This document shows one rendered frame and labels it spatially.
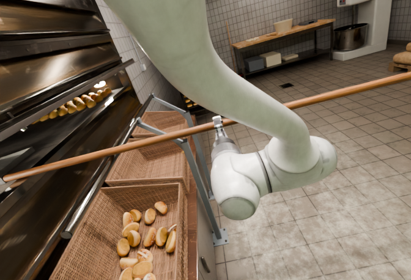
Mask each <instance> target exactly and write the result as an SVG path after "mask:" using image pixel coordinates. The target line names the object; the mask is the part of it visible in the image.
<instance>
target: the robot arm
mask: <svg viewBox="0 0 411 280"><path fill-rule="evenodd" d="M103 1H104V2H105V3H106V5H107V6H108V7H109V8H110V9H111V10H112V12H113V13H114V14H115V16H117V18H118V19H119V21H120V22H121V23H122V24H123V25H124V27H125V28H126V30H127V31H128V32H129V33H130V35H131V36H132V37H133V38H134V40H135V41H136V42H137V44H138V45H139V46H140V47H141V49H142V50H143V51H144V52H145V54H146V55H147V57H148V58H149V59H150V60H151V62H152V63H153V64H154V66H156V68H157V69H158V70H159V71H160V73H161V74H162V75H163V76H164V77H165V78H166V79H167V80H168V81H169V82H170V83H171V84H172V85H173V86H174V87H175V88H176V89H177V90H178V91H180V92H181V93H182V94H184V96H186V97H188V98H189V99H190V100H192V101H193V102H195V103H197V104H198V105H200V106H202V107H203V108H205V109H208V110H209V111H211V112H214V113H216V114H219V115H220V116H223V117H226V118H228V119H231V120H233V121H236V122H238V123H241V124H243V125H246V126H248V127H250V128H253V129H255V130H258V131H261V132H263V133H265V134H268V135H270V136H273V138H272V139H271V141H270V142H269V144H267V145H266V147H265V149H264V150H261V151H258V152H254V153H247V154H241V151H240V149H239V148H238V147H237V146H236V144H235V142H234V141H233V140H232V139H230V138H228V137H227V135H226V133H225V131H224V129H223V125H222V123H223V121H222V120H221V118H220V116H216V117H213V123H214V128H215V130H216V133H215V136H216V138H215V139H216V141H215V142H214V143H213V146H212V153H211V157H212V158H211V160H212V170H211V175H210V179H211V186H212V191H213V195H214V196H215V199H216V202H217V204H218V207H219V209H220V211H221V213H222V214H223V215H224V216H225V217H227V218H229V219H232V220H236V221H241V220H245V219H248V218H250V217H252V216H253V215H254V213H255V212H256V210H257V208H258V205H259V201H260V198H261V197H263V196H265V195H267V194H270V193H274V192H279V191H287V190H292V189H296V188H300V187H303V186H306V185H310V184H312V183H316V182H318V181H320V180H322V179H324V178H326V177H327V176H328V175H330V174H331V173H332V172H333V171H334V170H335V169H336V165H337V162H338V156H337V153H336V150H335V148H334V147H333V146H332V145H331V144H330V143H329V142H328V141H327V140H326V139H323V138H319V137H316V136H310V135H309V131H308V128H307V126H306V124H305V123H304V121H302V119H301V118H300V117H299V116H298V115H296V113H294V112H293V111H291V110H290V109H289V108H287V107H285V106H284V105H282V104H281V103H280V102H278V101H276V100H275V99H274V98H272V97H271V96H269V95H267V94H266V93H264V92H263V91H261V90H260V89H258V88H257V87H255V86H254V85H252V84H251V83H249V82H248V81H246V80H245V79H243V78H242V77H240V76H239V75H238V74H236V73H235V72H233V71H232V70H231V69H230V68H229V67H228V66H227V65H226V64H225V63H224V62H223V61H222V60H221V59H220V57H219V56H218V55H217V53H216V51H215V49H214V47H213V45H212V42H211V39H210V35H209V29H208V23H207V14H206V0H103Z"/></svg>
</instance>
